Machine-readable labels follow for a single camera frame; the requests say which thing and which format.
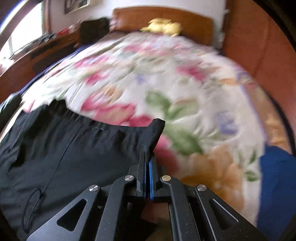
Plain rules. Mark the dark grey folded garment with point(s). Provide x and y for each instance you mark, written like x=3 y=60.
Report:
x=8 y=108

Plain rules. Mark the wooden louvered wardrobe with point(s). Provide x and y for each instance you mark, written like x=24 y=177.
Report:
x=257 y=43

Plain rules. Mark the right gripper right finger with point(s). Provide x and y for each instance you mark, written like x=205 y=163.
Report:
x=197 y=213

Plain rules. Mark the wooden headboard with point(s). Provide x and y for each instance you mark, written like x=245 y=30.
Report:
x=194 y=26

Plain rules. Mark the floral quilt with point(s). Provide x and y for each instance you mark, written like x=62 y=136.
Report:
x=218 y=119

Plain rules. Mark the yellow plush toy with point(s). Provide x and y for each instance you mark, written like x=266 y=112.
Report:
x=163 y=26

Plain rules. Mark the wooden desk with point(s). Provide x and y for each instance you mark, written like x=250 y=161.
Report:
x=33 y=63

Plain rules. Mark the black coat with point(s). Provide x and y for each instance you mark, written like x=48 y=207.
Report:
x=50 y=155

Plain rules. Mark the blue cloth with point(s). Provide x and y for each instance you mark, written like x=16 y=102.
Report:
x=276 y=217

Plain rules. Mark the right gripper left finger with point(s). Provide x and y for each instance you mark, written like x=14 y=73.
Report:
x=96 y=212

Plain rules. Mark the navy bed sheet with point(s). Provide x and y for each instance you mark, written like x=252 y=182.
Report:
x=22 y=91

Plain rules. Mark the black bag on chair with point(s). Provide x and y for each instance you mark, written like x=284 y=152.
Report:
x=93 y=30

